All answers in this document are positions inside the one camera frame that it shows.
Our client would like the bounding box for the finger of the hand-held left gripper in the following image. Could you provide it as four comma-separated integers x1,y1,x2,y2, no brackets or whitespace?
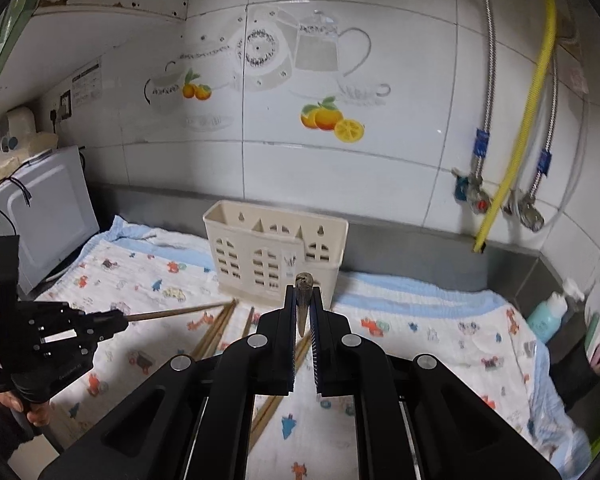
42,327,126,358
27,302,129,331

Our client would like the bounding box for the black utensil cup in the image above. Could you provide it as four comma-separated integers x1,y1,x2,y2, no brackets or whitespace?
550,332,600,411

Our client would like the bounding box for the teal pump bottle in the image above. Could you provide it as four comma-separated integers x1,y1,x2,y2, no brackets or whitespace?
526,279,586,345

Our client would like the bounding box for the black cable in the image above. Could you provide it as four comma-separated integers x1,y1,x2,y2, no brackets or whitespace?
0,176,33,233

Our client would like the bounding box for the person's left hand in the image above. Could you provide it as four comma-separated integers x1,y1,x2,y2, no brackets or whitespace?
0,390,51,427

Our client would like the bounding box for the green wall cabinet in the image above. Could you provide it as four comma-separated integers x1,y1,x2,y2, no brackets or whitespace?
0,0,188,133

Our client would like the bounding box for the water valve with coloured handle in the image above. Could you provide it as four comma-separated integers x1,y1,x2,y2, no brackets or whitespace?
452,167,493,215

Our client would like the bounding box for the braided metal hose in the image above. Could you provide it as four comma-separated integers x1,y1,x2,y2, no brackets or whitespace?
467,0,497,183
527,45,561,201

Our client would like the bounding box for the grey microwave oven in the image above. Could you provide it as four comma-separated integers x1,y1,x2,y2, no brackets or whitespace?
0,145,101,297

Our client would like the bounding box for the clear plastic bag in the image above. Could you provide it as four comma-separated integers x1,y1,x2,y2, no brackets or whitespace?
0,132,58,186

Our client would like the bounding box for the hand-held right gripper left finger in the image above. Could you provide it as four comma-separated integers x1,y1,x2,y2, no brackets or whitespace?
37,284,297,480

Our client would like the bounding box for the printed cartoon blanket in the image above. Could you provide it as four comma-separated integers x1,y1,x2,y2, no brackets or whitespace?
32,215,593,480

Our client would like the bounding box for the cream plastic utensil holder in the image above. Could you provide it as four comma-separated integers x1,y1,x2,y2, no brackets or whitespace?
202,200,349,311

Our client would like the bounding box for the metal water valve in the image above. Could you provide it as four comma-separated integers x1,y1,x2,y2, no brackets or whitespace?
502,189,546,233

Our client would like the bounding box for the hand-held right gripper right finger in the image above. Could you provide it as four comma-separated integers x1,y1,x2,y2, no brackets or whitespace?
307,285,563,480

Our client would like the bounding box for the white kitchen appliance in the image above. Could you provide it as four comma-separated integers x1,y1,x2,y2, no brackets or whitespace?
0,107,37,153

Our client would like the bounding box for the white plastic hose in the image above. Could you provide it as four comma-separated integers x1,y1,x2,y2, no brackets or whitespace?
555,100,591,216

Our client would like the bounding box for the yellow hose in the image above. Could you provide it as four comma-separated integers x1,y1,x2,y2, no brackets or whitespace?
472,0,558,254

